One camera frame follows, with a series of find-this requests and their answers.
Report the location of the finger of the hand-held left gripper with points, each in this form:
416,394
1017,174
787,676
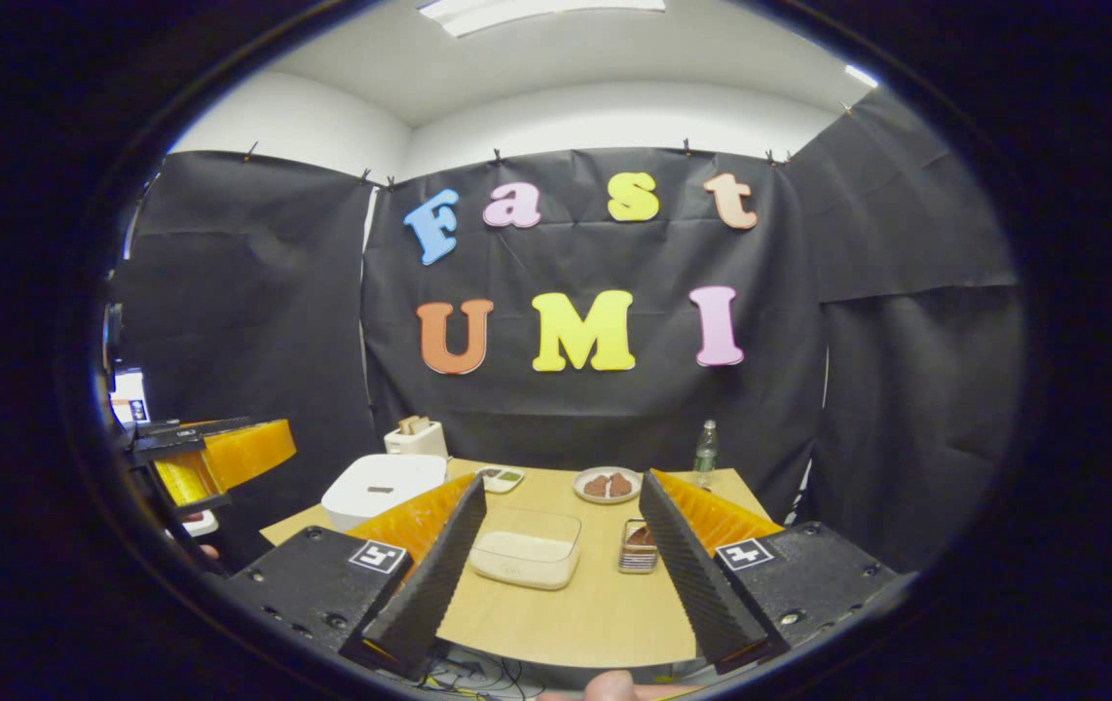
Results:
186,433
188,482

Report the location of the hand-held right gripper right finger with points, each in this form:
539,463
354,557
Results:
683,574

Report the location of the white rice cooker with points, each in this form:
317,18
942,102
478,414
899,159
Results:
371,501

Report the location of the brown meat piece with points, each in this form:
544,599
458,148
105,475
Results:
620,484
596,486

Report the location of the brown wooden spoon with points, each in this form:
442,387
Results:
642,535

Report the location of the long ceiling light panel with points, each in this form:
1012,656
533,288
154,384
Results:
537,12

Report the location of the small ceiling light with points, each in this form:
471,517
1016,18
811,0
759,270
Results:
860,75

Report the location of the computer monitor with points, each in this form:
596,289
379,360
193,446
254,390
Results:
130,394

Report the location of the black backdrop cloth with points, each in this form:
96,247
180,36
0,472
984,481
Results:
566,409

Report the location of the white divided condiment tray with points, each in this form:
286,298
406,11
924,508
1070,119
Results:
502,487

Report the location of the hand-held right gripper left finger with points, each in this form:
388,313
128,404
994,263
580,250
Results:
434,584

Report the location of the clear plastic water bottle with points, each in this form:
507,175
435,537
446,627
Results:
706,458

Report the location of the white round plate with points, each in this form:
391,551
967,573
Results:
577,484

